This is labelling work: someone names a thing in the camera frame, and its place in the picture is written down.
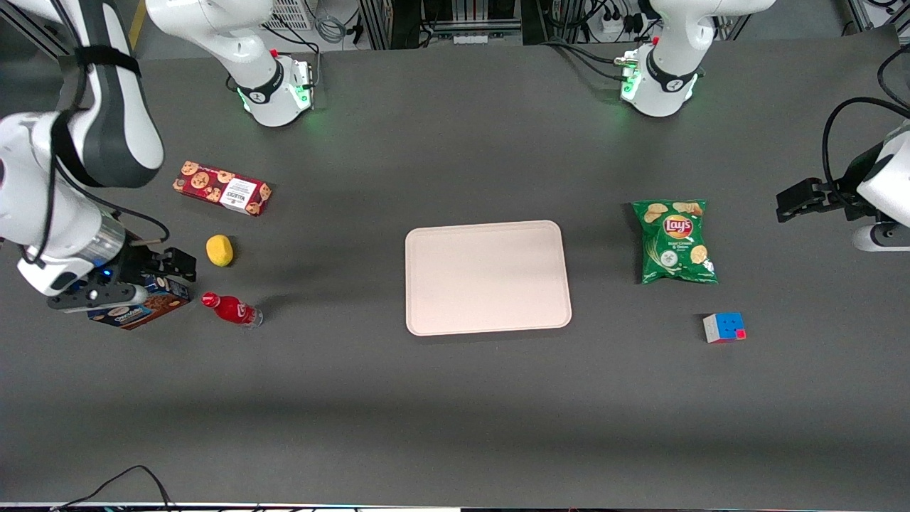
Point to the yellow pole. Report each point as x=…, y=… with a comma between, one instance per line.
x=137, y=21

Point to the beige plastic tray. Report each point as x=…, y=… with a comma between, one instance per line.
x=488, y=277

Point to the colourful puzzle cube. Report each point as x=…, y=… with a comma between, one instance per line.
x=724, y=328

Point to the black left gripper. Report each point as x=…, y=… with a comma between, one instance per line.
x=837, y=193

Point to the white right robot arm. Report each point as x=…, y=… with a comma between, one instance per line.
x=114, y=142

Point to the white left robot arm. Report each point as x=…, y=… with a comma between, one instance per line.
x=661, y=92

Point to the yellow lemon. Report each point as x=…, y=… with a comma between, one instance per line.
x=220, y=250

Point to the white power strip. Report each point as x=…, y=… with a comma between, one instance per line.
x=617, y=25

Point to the white perforated box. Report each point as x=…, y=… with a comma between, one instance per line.
x=293, y=13

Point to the green Lays chips bag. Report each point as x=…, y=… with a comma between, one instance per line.
x=677, y=242

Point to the red coke bottle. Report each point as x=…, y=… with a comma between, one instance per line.
x=231, y=310

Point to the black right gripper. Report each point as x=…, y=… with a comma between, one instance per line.
x=139, y=264

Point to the blue chocolate cookie box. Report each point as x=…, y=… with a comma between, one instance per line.
x=146, y=311

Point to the red cookie box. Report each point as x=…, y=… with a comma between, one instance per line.
x=222, y=188

